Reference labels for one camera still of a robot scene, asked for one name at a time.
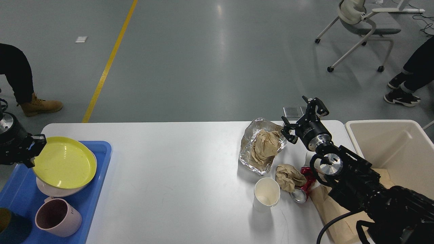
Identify brown paper bag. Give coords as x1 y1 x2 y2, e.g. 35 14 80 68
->
309 168 407 244

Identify crumpled brown paper ball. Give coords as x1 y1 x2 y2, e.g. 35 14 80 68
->
275 164 307 193

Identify crumpled aluminium foil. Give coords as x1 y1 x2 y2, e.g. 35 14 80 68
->
238 118 288 176

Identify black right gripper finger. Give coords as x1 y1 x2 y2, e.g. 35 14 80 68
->
281 116 299 144
302 96 330 122

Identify walking person dark trousers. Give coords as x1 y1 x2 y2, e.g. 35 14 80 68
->
384 37 434 107

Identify beige plastic bin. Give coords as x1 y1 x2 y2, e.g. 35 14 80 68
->
345 120 434 199

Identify white grey office chair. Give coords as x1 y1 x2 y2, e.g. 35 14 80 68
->
315 0 401 73

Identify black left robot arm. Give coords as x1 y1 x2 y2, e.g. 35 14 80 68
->
0 99 47 168

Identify blue plastic tray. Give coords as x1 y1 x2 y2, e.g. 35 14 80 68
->
0 141 112 244

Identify seated person in black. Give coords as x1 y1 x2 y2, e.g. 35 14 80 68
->
0 43 34 104

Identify white paper cup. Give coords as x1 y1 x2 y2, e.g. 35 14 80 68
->
253 177 280 212

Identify yellow plate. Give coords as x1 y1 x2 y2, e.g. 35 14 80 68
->
33 136 97 189

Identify pink mug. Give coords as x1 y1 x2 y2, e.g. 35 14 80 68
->
34 197 82 237

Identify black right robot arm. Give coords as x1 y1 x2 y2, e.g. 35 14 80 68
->
281 96 434 244

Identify dark green mug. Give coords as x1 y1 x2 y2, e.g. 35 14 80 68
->
0 207 32 244

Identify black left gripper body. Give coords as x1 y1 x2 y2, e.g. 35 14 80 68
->
0 112 32 165

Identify tan boot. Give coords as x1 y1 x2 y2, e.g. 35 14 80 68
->
16 93 63 117

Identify black cable on floor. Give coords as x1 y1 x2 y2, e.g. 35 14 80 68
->
409 3 434 38

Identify crumpled brown paper on foil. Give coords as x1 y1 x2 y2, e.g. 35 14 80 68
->
251 129 281 165

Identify metal floor socket plate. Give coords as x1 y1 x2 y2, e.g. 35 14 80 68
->
283 106 302 118

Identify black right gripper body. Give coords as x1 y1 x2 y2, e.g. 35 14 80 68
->
296 118 333 151

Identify crushed red soda can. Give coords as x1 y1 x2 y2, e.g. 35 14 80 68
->
290 166 316 204

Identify pink plate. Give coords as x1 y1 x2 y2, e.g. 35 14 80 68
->
36 177 90 198

